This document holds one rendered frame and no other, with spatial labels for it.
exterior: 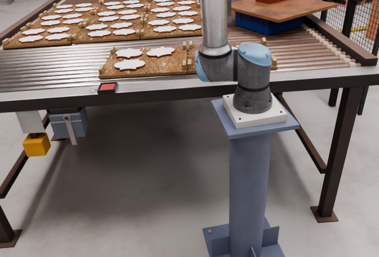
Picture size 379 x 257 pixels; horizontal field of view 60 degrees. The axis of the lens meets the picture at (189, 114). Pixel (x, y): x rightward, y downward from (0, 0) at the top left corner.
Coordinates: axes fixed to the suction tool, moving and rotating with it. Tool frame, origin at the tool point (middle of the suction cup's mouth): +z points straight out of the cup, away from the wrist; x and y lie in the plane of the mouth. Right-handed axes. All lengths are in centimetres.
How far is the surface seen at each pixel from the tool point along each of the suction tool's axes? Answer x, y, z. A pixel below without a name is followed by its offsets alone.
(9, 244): -4, 126, 106
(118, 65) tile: -9, 49, 12
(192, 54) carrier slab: -11.1, 11.3, 13.6
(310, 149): 5, -57, 80
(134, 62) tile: -10.3, 40.8, 12.4
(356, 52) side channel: 21, -60, 12
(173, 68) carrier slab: 2.2, 24.0, 13.6
